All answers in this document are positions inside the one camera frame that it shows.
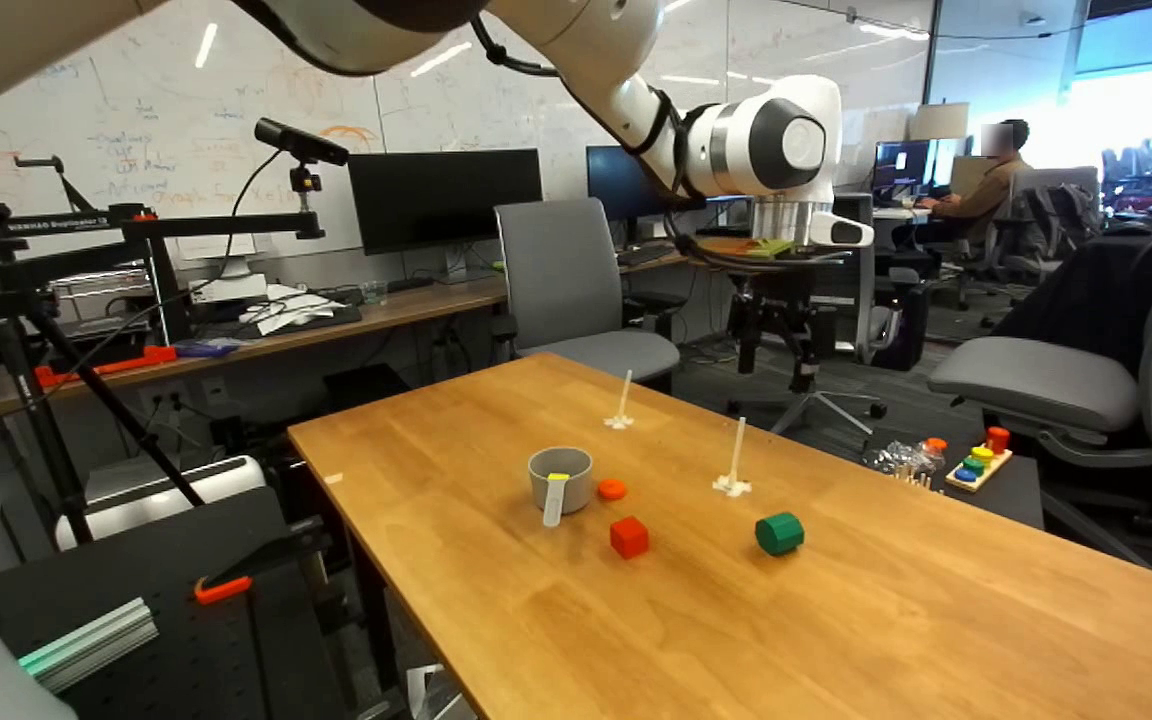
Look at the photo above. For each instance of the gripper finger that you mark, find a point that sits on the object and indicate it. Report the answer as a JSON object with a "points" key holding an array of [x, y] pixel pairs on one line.
{"points": [[804, 350], [749, 338]]}

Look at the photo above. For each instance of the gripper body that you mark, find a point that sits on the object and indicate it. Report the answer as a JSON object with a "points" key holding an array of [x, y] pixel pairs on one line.
{"points": [[784, 278]]}

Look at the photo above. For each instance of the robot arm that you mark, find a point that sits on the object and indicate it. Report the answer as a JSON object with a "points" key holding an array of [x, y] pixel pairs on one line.
{"points": [[756, 140]]}

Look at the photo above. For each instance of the white peg on base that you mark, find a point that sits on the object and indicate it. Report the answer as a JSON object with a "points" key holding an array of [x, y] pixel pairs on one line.
{"points": [[621, 415], [734, 480]]}

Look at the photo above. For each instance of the clear plastic bag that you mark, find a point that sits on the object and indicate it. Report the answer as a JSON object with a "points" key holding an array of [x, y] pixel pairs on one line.
{"points": [[904, 458]]}

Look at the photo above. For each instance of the row of monitors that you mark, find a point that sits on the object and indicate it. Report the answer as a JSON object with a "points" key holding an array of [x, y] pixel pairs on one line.
{"points": [[902, 165]]}

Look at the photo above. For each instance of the green block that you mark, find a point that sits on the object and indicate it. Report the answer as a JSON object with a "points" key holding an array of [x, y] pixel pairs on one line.
{"points": [[779, 534]]}

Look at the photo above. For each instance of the grey office chair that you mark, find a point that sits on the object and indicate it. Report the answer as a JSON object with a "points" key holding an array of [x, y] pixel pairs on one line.
{"points": [[1046, 385], [561, 280]]}

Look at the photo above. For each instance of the orange round block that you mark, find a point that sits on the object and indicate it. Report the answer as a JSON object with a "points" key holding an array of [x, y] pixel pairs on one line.
{"points": [[612, 489]]}

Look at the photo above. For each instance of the wooden shape stacking toy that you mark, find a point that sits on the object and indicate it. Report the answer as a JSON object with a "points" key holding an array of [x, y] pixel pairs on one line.
{"points": [[981, 465]]}

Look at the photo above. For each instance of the person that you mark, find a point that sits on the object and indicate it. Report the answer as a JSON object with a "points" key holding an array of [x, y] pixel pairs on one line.
{"points": [[986, 190]]}

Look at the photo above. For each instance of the red cube block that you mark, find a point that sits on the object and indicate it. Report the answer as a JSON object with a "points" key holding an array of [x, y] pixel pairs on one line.
{"points": [[629, 538]]}

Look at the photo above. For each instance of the small black side table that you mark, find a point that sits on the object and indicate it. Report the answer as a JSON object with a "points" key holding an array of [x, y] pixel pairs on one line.
{"points": [[1011, 490]]}

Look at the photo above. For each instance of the office chair with backpack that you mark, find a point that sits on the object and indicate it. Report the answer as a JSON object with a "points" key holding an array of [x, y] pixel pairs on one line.
{"points": [[1051, 215]]}

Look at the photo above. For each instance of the long wooden desk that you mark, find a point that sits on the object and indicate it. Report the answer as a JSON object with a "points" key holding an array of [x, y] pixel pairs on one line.
{"points": [[406, 305]]}

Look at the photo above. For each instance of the clear drinking glass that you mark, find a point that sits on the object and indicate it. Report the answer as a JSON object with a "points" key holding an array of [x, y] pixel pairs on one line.
{"points": [[373, 292]]}

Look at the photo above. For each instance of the pile of white papers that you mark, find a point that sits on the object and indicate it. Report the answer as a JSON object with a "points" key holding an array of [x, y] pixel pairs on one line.
{"points": [[286, 305]]}

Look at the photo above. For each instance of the orange clamp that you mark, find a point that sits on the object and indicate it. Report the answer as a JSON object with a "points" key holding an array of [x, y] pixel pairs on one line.
{"points": [[221, 588]]}

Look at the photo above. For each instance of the orange bar tool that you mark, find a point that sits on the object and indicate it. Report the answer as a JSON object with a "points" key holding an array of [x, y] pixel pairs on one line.
{"points": [[106, 365]]}

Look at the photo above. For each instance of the whiteboard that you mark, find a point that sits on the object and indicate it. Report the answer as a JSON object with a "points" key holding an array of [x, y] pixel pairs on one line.
{"points": [[136, 120]]}

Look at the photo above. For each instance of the aluminium profile bar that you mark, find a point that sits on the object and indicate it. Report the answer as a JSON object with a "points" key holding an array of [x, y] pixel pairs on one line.
{"points": [[86, 645]]}

